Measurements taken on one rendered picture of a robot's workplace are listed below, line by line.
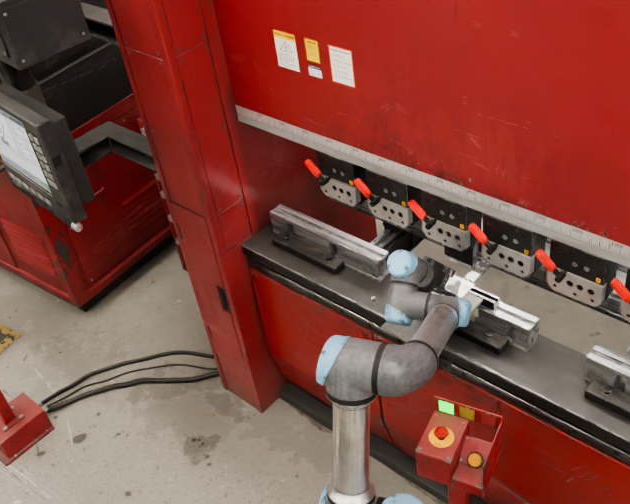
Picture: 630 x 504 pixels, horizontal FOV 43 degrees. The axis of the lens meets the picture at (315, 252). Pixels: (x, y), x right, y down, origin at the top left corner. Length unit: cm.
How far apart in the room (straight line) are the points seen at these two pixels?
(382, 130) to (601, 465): 111
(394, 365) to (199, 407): 197
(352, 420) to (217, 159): 119
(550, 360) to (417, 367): 76
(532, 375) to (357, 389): 76
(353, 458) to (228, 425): 165
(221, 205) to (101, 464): 131
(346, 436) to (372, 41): 99
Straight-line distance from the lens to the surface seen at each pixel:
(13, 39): 236
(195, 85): 255
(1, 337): 429
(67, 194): 255
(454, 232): 227
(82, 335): 411
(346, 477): 191
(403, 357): 172
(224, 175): 274
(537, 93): 189
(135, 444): 355
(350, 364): 173
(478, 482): 236
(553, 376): 238
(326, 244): 274
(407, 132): 218
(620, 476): 240
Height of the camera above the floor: 266
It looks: 39 degrees down
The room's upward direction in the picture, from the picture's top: 9 degrees counter-clockwise
